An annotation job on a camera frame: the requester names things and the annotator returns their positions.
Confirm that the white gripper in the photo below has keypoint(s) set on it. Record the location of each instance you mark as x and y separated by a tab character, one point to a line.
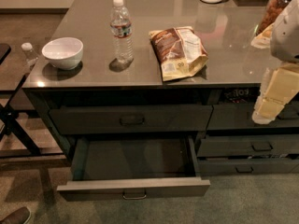
287	37

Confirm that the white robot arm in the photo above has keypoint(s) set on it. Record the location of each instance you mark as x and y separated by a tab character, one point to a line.
284	40

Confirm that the grey drawer cabinet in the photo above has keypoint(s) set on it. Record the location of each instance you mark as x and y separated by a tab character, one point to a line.
232	75

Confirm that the brown yellow snack bag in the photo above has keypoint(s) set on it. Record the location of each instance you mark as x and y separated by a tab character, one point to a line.
180	52

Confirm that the jar of nuts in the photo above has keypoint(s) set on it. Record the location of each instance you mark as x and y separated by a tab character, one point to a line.
272	10

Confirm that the clear plastic water bottle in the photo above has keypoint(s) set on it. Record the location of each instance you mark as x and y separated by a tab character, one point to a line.
121	28

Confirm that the white ceramic bowl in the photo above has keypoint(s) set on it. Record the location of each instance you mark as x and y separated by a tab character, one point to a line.
64	53

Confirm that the small bottle white cap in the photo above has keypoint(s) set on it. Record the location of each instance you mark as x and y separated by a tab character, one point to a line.
30	54

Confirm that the dark side table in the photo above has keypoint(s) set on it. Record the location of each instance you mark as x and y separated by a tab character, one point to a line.
14	102

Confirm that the brown shoe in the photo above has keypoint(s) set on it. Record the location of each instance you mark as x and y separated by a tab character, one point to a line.
20	216

